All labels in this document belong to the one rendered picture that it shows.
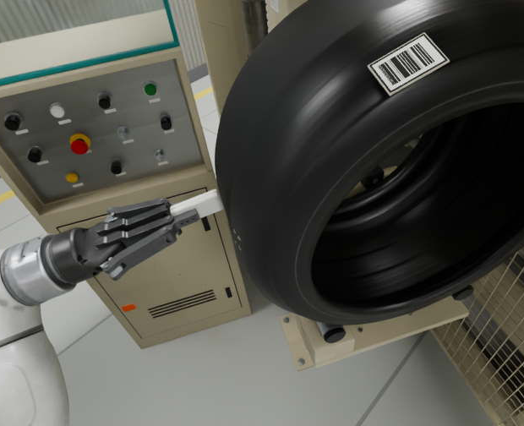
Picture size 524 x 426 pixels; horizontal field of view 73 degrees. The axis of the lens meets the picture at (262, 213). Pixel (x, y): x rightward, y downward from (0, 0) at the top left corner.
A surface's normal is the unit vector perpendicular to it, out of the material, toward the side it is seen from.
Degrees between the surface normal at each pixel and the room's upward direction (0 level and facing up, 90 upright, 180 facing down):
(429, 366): 0
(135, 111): 90
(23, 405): 59
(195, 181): 90
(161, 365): 0
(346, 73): 33
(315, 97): 39
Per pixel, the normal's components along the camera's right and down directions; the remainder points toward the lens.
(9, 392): 0.74, -0.41
